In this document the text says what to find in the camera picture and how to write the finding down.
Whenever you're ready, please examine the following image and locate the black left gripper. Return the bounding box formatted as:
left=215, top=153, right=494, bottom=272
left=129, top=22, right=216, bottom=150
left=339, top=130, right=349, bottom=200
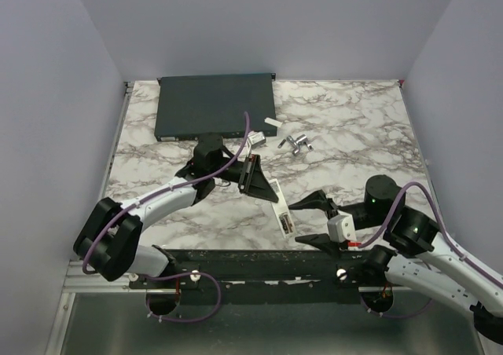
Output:
left=211, top=154, right=279, bottom=203

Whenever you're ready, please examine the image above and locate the white remote control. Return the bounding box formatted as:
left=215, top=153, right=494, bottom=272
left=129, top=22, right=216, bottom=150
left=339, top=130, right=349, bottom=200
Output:
left=269, top=178, right=296, bottom=239

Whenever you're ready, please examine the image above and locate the white battery cover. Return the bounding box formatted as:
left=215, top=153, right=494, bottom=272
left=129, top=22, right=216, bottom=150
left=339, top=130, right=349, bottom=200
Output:
left=264, top=117, right=283, bottom=128

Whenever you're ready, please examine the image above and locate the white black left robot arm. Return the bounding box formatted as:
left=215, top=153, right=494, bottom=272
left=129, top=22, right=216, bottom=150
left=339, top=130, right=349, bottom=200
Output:
left=73, top=134, right=279, bottom=288

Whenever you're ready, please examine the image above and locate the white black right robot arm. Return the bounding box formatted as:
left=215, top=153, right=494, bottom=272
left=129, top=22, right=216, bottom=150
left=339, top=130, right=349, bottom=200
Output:
left=289, top=174, right=502, bottom=344

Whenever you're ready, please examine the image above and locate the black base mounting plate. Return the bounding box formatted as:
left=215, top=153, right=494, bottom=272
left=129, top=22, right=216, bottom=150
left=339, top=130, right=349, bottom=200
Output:
left=129, top=246, right=395, bottom=313

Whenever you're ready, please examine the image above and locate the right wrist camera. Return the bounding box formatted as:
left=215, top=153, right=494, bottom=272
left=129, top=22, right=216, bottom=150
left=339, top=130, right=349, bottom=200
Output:
left=327, top=211, right=361, bottom=250

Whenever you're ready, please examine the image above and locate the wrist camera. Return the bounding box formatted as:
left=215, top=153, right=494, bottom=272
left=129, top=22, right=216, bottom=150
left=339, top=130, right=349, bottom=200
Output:
left=247, top=131, right=266, bottom=149
left=327, top=211, right=361, bottom=250

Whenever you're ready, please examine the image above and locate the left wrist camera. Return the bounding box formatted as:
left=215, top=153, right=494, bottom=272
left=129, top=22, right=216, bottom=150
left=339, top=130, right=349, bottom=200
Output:
left=247, top=131, right=266, bottom=149

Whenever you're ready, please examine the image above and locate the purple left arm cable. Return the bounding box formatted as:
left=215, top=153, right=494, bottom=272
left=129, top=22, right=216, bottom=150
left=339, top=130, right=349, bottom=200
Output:
left=80, top=111, right=252, bottom=276

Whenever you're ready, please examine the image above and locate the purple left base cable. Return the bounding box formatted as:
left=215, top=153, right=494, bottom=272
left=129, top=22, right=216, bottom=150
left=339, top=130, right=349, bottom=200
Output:
left=145, top=271, right=226, bottom=324

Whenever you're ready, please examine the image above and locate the dark network switch box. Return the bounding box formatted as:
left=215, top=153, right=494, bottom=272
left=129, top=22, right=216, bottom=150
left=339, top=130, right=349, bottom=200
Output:
left=154, top=73, right=277, bottom=141

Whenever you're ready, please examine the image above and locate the aluminium table edge rail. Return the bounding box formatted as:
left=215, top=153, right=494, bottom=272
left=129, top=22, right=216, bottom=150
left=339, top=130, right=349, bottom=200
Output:
left=85, top=80, right=134, bottom=250

